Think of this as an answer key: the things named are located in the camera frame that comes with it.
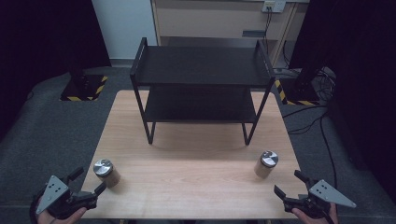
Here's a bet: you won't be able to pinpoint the stand base with hazard tape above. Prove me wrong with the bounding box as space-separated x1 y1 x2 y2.
274 66 321 106
59 46 109 102

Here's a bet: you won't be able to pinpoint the person's right hand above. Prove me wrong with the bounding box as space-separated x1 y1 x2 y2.
291 203 339 224

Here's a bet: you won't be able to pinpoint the black socket cable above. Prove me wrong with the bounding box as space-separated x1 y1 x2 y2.
263 8 273 43

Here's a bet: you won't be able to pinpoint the beige wooden cabinet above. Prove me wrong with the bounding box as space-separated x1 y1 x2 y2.
150 0 311 68

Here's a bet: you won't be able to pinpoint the black floor cables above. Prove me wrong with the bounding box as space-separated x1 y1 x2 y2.
281 105 339 190

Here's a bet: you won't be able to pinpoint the person's left hand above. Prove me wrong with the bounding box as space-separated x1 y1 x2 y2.
36 206 88 224

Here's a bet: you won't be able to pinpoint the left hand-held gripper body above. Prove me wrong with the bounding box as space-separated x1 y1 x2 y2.
32 175 99 220

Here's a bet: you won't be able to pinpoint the tan spice jar metal lid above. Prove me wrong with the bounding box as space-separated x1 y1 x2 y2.
253 150 279 180

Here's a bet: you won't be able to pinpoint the black curtain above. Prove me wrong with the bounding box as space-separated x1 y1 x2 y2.
0 0 112 141
289 0 396 197

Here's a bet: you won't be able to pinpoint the brown spice jar metal lid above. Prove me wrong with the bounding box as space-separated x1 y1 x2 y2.
92 159 121 189

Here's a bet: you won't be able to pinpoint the white wall socket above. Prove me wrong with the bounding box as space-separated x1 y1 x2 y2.
261 0 287 14

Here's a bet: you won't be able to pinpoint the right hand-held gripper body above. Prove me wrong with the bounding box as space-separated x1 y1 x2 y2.
282 179 358 219

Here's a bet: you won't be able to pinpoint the black two-tier metal shelf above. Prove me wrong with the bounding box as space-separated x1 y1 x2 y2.
130 36 276 147

